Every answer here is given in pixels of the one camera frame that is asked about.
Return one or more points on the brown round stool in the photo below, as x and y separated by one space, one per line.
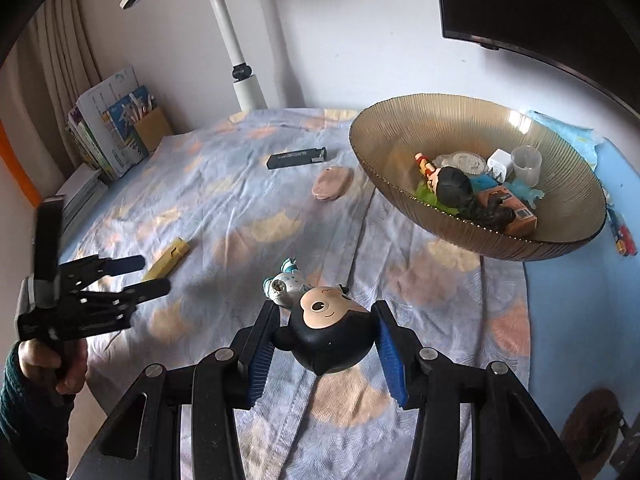
592 425

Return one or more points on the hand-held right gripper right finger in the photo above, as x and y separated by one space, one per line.
390 360

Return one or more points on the blue patterned blanket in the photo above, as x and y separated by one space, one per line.
250 200

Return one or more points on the black haired teal doll figure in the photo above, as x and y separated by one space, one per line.
325 330

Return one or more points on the red yellow small object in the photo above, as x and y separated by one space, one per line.
622 237

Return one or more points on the red clothed doll figure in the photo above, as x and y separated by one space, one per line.
452 187

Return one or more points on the black monitor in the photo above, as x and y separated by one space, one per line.
550 0

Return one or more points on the orange strip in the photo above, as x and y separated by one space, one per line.
17 165

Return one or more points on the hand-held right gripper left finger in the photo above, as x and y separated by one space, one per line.
261 360

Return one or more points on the beige curtain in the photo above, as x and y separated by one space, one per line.
55 70

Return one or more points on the bunch of pens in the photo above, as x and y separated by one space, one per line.
140 107

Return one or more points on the clear plastic cup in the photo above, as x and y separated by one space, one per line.
526 165

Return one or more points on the black dinosaur toy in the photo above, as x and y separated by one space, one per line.
492 215

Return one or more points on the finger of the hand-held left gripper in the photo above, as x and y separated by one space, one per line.
147 290
125 264

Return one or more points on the black lighter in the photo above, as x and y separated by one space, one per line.
295 159

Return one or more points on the white charger cube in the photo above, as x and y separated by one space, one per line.
498 164

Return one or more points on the light blue printed paper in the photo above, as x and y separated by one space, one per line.
570 132

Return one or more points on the row of colourful books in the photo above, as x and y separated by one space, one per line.
107 120

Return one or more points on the person's left forearm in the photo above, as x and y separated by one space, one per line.
30 410

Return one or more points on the orange small box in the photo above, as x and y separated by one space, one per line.
520 212

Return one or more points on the bright green toy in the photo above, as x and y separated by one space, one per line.
425 191

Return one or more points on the person's left hand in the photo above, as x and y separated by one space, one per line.
72 367

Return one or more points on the white desk lamp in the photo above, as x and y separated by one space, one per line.
247 90

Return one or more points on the yellow lighter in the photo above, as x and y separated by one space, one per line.
167 259

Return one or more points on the light blue translucent toy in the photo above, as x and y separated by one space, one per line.
530 192

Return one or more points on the brown ribbed glass bowl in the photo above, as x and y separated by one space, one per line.
400 130

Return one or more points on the brown pen holder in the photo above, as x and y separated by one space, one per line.
154 130

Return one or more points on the white notebook stack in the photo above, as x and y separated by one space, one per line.
80 195

